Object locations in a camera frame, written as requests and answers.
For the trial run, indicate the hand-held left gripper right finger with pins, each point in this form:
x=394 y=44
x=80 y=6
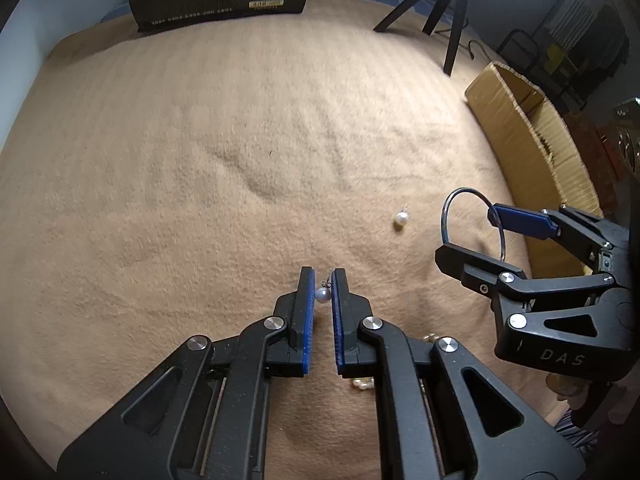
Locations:
x=339 y=320

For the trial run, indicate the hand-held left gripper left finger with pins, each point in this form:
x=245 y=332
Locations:
x=309 y=310

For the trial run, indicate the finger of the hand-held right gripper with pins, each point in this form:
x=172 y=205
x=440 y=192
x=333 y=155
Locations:
x=470 y=260
x=520 y=221

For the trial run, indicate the pearl earring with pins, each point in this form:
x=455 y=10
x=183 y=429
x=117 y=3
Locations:
x=402 y=217
x=322 y=294

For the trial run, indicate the metal bangle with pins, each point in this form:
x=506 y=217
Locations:
x=443 y=220

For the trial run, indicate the cardboard box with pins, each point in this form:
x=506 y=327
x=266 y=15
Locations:
x=510 y=135

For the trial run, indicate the yellow box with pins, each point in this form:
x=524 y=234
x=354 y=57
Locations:
x=559 y=57

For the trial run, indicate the black metal chair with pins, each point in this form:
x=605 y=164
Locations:
x=534 y=52

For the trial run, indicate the striped cloth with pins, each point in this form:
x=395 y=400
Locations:
x=575 y=430

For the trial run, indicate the black tripod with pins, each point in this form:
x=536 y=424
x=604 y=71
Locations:
x=452 y=35

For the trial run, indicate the dark hanging garment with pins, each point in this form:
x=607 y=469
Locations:
x=605 y=40

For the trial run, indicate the white striped towel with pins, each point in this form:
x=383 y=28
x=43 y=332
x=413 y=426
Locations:
x=570 y=10

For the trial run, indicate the tan blanket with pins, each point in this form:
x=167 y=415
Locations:
x=150 y=160

